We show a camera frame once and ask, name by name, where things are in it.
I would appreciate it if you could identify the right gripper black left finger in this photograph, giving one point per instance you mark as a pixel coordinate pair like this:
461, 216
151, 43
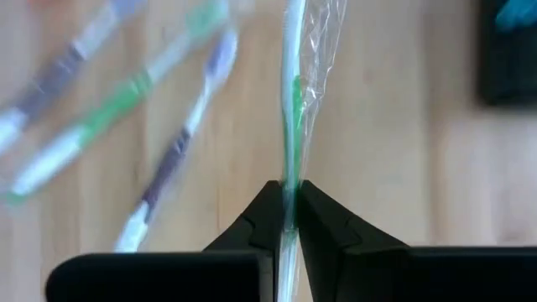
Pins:
189, 277

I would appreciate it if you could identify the green toothbrush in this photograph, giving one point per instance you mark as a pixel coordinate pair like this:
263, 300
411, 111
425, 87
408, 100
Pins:
291, 105
113, 105

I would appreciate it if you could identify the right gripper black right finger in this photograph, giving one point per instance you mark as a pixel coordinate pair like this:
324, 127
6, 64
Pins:
398, 277

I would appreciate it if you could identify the purple toothbrush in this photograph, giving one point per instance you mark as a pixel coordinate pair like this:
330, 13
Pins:
50, 84
172, 159

